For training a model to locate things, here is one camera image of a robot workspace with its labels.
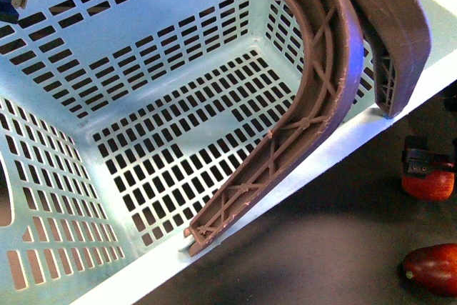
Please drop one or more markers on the red mango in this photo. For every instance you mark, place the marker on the red mango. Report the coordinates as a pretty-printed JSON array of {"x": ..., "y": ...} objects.
[{"x": 433, "y": 268}]

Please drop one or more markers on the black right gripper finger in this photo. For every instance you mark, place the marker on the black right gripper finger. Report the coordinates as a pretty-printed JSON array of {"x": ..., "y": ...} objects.
[{"x": 418, "y": 161}]

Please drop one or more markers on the light blue plastic basket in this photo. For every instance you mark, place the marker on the light blue plastic basket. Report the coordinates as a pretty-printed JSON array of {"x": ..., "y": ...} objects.
[{"x": 119, "y": 120}]

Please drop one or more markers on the brown basket handle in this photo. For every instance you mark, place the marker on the brown basket handle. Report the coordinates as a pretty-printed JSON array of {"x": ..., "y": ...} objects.
[
  {"x": 400, "y": 39},
  {"x": 333, "y": 60}
]

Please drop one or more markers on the red apple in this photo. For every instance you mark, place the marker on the red apple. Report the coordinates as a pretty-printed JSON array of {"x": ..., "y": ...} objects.
[{"x": 437, "y": 186}]

